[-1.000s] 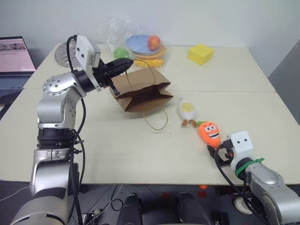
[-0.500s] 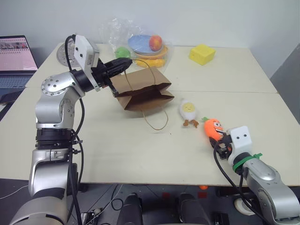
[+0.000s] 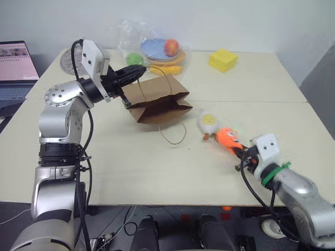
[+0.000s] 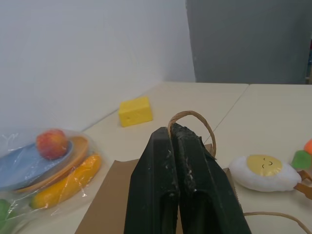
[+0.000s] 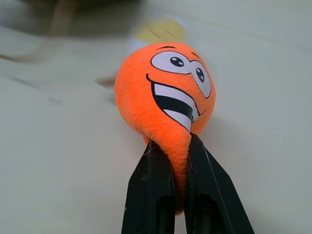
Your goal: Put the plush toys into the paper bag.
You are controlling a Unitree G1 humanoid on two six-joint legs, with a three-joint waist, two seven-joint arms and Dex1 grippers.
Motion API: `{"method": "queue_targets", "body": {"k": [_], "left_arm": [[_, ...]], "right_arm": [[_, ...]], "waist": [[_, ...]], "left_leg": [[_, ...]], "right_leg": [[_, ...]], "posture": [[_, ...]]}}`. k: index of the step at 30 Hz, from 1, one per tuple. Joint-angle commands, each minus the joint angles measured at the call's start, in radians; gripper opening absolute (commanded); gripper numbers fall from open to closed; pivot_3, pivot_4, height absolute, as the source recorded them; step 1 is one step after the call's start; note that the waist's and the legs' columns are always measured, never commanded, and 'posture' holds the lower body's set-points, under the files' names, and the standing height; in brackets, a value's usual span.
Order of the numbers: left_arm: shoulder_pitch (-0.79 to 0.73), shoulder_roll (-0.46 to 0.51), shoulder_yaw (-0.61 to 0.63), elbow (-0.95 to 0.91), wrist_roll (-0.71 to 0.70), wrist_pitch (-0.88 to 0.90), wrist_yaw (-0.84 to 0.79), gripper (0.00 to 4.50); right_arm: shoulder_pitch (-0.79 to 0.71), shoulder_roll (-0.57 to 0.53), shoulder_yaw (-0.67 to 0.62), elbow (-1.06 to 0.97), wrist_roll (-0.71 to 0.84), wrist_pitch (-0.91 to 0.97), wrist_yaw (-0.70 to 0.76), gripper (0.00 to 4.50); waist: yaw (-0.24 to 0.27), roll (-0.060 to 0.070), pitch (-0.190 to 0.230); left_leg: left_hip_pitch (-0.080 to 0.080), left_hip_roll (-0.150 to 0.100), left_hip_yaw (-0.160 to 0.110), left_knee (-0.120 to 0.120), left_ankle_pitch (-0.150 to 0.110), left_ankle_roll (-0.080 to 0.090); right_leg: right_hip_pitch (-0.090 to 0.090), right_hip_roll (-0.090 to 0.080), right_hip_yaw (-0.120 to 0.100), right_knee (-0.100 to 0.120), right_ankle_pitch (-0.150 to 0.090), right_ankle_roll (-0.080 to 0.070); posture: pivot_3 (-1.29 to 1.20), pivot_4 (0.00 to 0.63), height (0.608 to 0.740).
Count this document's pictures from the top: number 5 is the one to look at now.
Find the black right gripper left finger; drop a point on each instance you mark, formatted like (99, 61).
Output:
(148, 185)

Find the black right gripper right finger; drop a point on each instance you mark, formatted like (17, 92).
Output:
(212, 185)

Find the orange smiley face plush ball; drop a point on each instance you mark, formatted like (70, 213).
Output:
(168, 97)

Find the yellow plush ball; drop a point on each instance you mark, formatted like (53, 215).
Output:
(161, 30)

